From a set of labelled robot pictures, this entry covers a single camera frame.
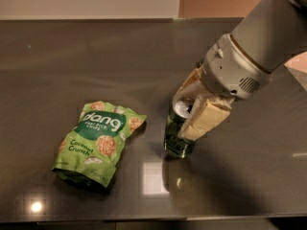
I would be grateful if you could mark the green rice chip bag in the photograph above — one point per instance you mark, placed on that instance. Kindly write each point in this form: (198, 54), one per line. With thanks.
(91, 150)

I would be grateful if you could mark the grey robot gripper body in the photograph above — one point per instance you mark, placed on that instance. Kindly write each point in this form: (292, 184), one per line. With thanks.
(232, 70)

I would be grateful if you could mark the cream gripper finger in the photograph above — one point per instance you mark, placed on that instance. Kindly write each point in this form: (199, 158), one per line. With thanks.
(192, 88)
(213, 111)

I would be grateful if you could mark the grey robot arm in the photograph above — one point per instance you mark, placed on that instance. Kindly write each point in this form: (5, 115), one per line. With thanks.
(271, 34)

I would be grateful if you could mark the green soda can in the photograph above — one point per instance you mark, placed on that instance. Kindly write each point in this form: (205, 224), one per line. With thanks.
(179, 112)

